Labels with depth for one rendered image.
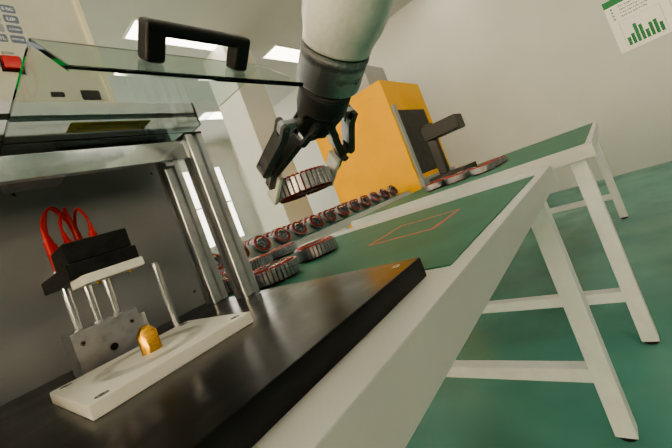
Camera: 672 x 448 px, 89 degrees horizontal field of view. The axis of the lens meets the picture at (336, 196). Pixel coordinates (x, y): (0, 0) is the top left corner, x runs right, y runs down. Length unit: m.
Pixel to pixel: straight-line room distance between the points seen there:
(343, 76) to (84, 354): 0.46
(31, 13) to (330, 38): 0.44
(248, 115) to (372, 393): 4.35
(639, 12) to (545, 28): 0.87
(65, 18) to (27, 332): 0.46
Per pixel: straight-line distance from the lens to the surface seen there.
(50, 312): 0.67
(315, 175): 0.58
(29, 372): 0.66
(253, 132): 4.46
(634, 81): 5.22
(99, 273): 0.45
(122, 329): 0.55
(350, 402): 0.22
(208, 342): 0.37
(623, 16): 5.29
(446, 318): 0.33
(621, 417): 1.30
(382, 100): 3.85
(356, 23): 0.41
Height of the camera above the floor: 0.85
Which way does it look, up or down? 2 degrees up
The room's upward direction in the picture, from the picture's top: 21 degrees counter-clockwise
